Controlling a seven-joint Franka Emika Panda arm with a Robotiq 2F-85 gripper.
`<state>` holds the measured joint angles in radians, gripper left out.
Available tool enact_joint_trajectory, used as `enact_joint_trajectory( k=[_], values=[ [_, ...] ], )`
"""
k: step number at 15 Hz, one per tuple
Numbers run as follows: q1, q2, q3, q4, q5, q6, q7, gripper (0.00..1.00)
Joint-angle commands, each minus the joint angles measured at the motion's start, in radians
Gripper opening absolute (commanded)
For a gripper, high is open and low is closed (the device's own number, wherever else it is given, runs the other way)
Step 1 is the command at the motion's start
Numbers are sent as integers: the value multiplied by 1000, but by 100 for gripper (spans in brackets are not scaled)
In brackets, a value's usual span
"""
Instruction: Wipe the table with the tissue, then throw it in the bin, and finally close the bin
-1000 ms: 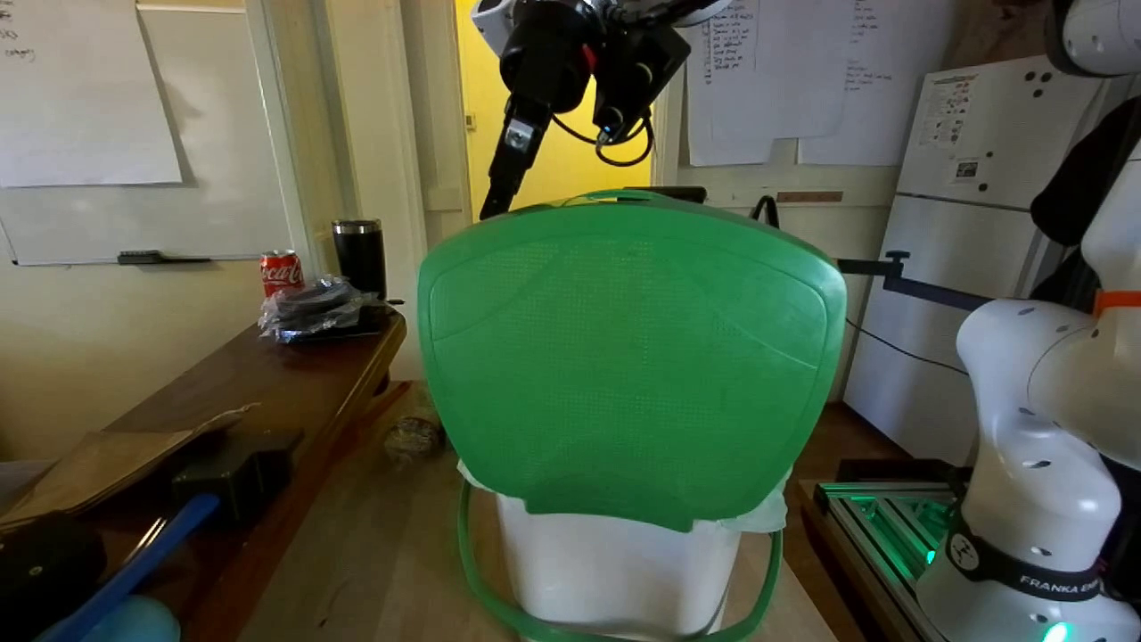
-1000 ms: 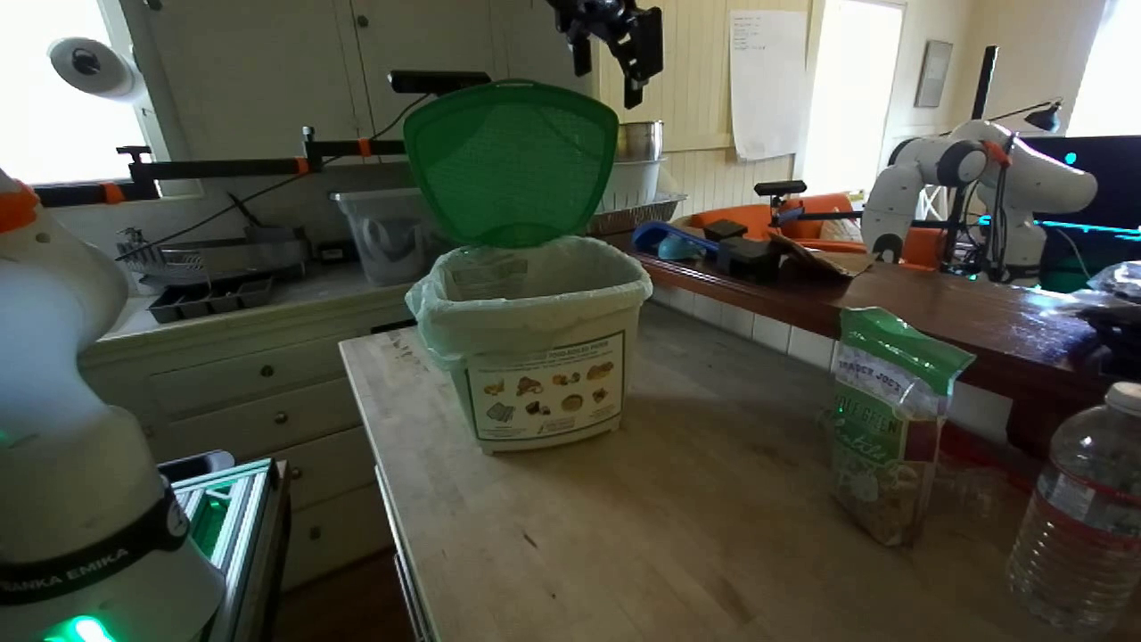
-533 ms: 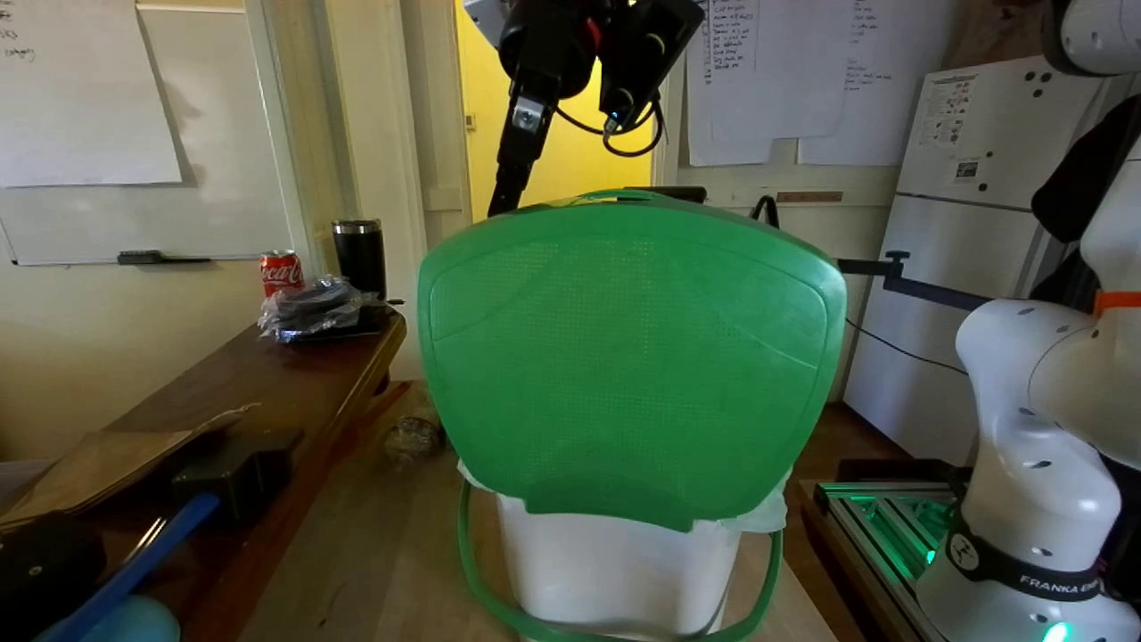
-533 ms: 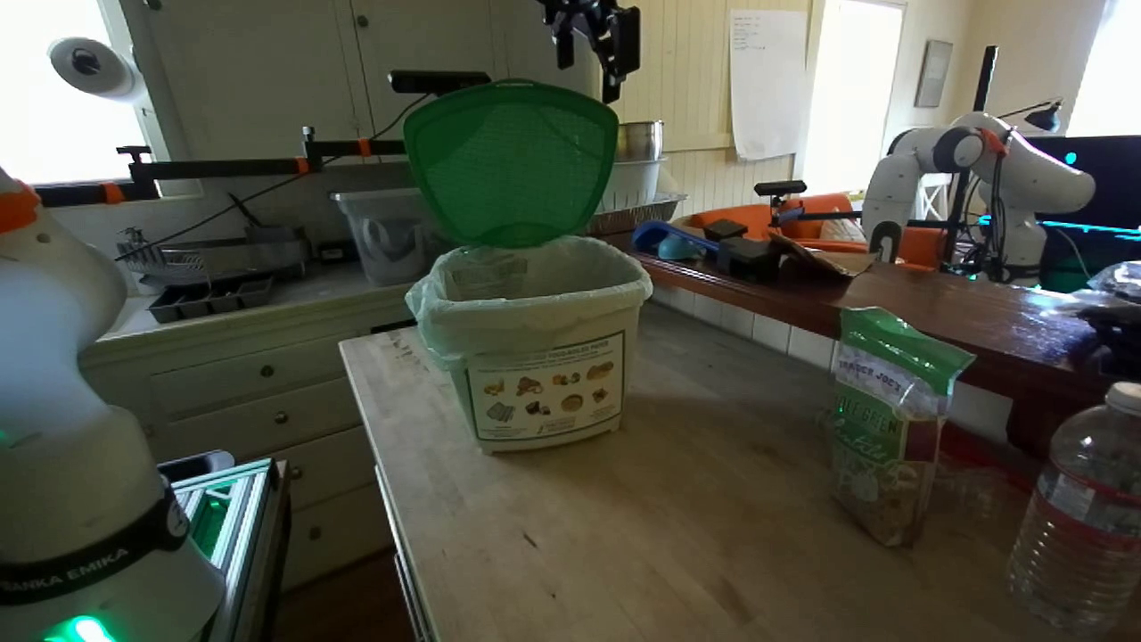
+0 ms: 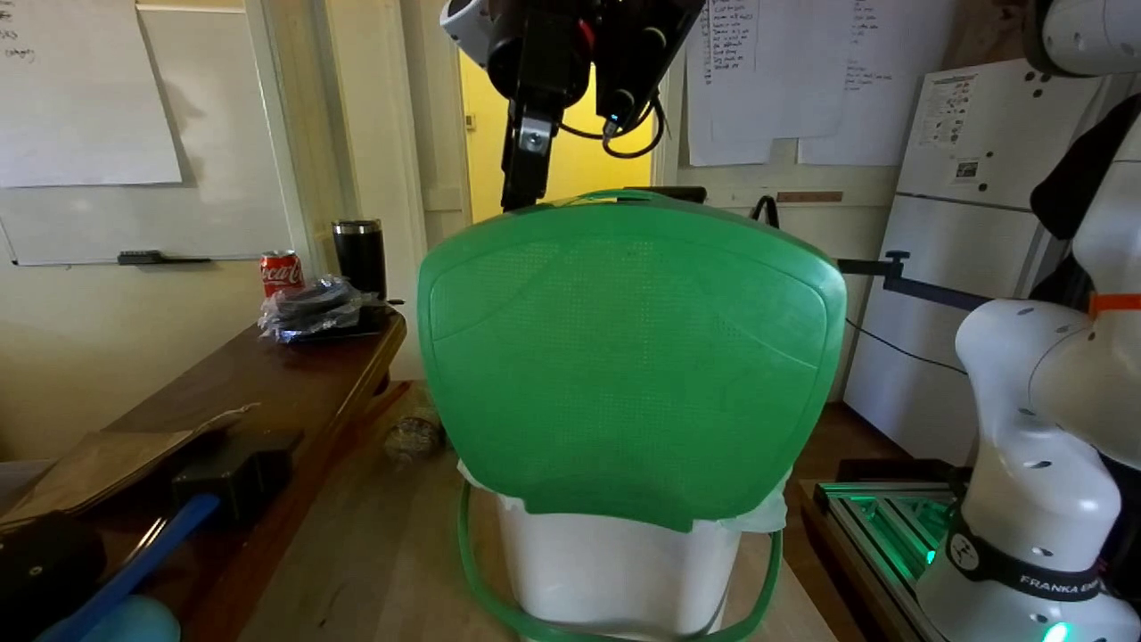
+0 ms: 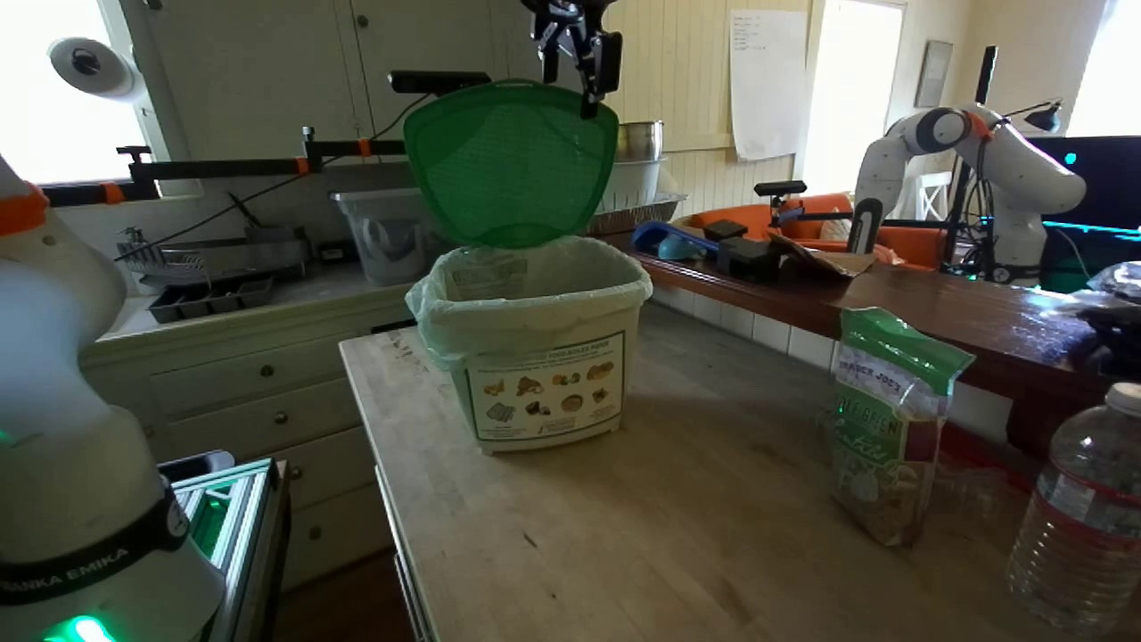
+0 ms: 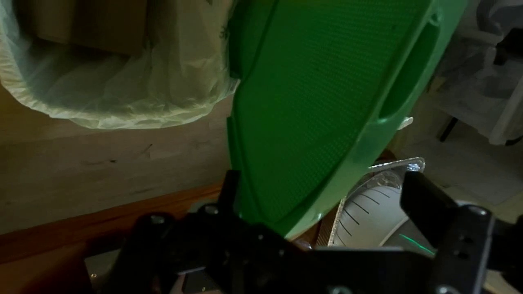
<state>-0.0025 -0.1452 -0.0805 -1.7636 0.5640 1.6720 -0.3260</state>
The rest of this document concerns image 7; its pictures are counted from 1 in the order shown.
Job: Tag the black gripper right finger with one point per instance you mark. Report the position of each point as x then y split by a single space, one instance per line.
462 238

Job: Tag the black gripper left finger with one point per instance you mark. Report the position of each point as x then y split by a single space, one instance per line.
206 250

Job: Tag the translucent green bin liner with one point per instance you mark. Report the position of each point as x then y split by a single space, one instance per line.
135 91

